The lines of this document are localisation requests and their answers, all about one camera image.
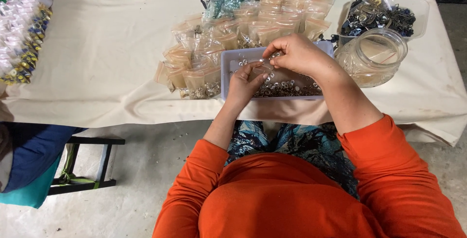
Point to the person's right hand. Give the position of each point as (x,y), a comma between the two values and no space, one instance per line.
(297,54)

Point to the person's left hand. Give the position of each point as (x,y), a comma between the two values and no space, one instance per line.
(240,86)

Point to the person's right fingers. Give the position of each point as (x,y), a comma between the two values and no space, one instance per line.
(276,54)

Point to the small clear zip bag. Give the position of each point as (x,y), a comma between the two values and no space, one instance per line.
(264,68)

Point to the pile of filled zip bags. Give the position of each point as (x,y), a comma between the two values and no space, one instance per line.
(240,37)

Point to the lavender plastic tray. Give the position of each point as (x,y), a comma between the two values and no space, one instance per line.
(228,70)

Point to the clear glass jar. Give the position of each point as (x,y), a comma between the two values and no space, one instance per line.
(372,57)

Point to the person's blue patterned trousers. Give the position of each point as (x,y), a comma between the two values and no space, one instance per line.
(306,147)

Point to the heap of dark metal clasps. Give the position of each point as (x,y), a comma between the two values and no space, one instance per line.
(375,15)

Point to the person's orange shirt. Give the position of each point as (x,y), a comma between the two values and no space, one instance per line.
(292,194)

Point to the clear plastic container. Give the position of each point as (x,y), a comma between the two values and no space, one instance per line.
(419,8)

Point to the cream tablecloth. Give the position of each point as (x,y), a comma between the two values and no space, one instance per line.
(105,55)

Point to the black wooden stool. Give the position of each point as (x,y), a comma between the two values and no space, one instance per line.
(87,165)

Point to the pile of blue gold buttons bags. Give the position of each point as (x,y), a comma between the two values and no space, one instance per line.
(22,37)

